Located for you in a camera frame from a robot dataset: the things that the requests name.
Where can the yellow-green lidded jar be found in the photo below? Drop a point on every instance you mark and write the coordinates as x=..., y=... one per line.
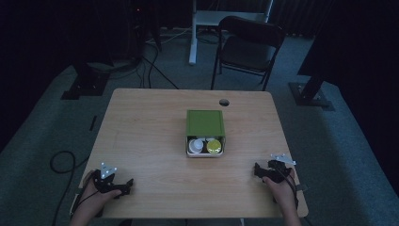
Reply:
x=214, y=146

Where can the person's right hand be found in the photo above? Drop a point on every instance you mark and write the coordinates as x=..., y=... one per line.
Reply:
x=280, y=190

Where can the green drawer case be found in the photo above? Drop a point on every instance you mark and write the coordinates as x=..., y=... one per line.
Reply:
x=205, y=122

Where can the small black strip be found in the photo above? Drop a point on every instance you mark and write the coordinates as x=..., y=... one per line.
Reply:
x=93, y=123

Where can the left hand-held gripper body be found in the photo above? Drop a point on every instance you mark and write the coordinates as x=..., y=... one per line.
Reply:
x=105, y=182

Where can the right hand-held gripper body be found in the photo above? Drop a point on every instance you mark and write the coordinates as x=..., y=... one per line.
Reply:
x=277, y=171

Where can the white cup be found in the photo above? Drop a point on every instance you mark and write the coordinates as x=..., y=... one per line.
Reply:
x=196, y=145

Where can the person's left hand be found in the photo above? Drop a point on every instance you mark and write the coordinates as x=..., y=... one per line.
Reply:
x=95, y=199

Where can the black stand base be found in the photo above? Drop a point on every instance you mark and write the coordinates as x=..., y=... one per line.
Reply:
x=86, y=84
x=309, y=94

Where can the black folding chair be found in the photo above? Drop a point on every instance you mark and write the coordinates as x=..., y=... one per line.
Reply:
x=247, y=50

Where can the white drawer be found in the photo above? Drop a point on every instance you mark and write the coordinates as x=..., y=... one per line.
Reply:
x=204, y=153

